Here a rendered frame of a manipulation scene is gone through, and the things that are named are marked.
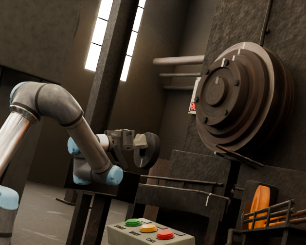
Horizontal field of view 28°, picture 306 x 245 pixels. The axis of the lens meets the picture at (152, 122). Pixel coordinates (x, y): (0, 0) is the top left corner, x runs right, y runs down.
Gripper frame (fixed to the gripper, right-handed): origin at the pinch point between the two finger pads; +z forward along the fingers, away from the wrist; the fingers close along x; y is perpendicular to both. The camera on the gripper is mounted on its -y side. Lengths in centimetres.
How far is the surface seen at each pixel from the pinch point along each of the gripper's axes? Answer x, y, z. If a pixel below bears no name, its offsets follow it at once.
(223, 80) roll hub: -27.8, 27.3, 17.8
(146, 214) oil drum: 234, -82, 143
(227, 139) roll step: -29.4, 4.0, 19.1
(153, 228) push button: -93, -11, -55
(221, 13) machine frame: 17, 61, 52
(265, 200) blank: -74, -12, -2
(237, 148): -34.2, 0.7, 20.1
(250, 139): -40.6, 4.7, 21.2
